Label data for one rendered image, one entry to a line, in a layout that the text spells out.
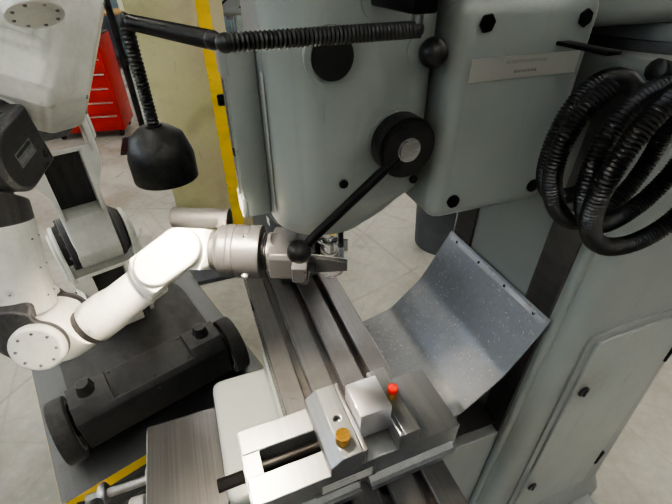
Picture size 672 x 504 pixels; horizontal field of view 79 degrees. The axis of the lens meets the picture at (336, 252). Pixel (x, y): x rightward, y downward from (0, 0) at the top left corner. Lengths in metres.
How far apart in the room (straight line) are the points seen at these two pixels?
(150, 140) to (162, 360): 1.04
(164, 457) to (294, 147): 0.79
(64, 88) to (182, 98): 1.57
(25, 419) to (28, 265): 1.63
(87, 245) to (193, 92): 1.27
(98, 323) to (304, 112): 0.48
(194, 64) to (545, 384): 1.98
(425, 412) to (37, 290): 0.64
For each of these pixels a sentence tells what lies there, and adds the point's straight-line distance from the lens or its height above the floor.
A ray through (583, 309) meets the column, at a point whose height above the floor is 1.14.
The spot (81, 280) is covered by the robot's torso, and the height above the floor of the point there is 0.92.
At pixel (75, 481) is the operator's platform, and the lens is 1.55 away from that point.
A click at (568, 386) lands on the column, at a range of 0.98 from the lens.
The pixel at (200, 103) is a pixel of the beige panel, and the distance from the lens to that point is 2.31.
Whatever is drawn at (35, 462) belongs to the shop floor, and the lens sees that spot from 2.18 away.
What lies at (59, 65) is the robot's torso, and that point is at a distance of 0.76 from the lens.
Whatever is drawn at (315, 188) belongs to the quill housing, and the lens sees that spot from 0.48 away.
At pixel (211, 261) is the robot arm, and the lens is 0.67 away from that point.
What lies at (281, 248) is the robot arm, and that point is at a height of 1.26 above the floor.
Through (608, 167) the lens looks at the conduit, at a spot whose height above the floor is 1.47.
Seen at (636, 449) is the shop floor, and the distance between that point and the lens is 2.22.
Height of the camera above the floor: 1.63
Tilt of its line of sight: 36 degrees down
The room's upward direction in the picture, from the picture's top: straight up
